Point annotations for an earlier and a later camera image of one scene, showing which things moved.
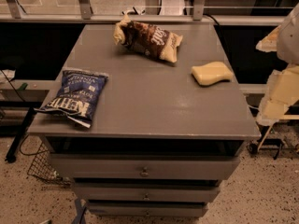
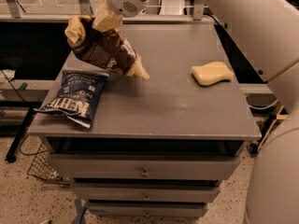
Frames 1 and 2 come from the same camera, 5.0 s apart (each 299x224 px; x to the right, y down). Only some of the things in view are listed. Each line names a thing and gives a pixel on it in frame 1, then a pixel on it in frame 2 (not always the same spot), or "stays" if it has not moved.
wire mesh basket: (40, 166) stays
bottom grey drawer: (114, 209) stays
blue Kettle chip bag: (77, 96) stays
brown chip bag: (147, 39) -> (107, 49)
